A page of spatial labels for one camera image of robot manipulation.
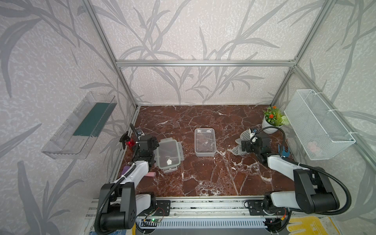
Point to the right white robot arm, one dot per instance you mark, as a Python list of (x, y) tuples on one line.
[(315, 190)]

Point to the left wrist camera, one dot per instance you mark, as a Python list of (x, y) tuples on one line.
[(139, 132)]

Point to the lunch box lid green seal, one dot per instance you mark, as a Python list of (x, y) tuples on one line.
[(169, 155)]

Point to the red spray bottle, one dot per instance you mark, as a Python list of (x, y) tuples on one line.
[(127, 141)]

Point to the clear wall shelf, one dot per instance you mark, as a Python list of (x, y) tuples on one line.
[(63, 145)]

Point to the blue clip tool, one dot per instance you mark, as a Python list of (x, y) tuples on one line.
[(284, 151)]

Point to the aluminium frame rails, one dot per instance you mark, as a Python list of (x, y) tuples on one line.
[(258, 52)]

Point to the clear lunch box base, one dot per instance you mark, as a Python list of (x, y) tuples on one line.
[(204, 142)]

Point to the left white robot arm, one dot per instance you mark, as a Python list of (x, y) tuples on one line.
[(118, 204)]

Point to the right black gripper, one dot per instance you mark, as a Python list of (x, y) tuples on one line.
[(248, 145)]

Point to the green sponge pad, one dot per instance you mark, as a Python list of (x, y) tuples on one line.
[(95, 121)]

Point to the potted plant white pot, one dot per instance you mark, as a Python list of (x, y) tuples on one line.
[(273, 116)]

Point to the yellow work glove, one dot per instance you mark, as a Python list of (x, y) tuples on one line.
[(309, 225)]

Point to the pink item in basket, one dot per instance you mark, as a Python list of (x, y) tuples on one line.
[(314, 147)]

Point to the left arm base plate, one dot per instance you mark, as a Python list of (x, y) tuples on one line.
[(162, 208)]

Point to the purple pink spatula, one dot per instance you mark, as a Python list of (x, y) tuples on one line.
[(138, 171)]

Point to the grey wiping cloth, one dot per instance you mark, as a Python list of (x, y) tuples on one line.
[(245, 136)]

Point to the white wire basket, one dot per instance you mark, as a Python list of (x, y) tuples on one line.
[(313, 120)]

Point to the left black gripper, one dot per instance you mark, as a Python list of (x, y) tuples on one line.
[(153, 143)]

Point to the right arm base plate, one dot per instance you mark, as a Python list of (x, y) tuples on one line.
[(264, 207)]

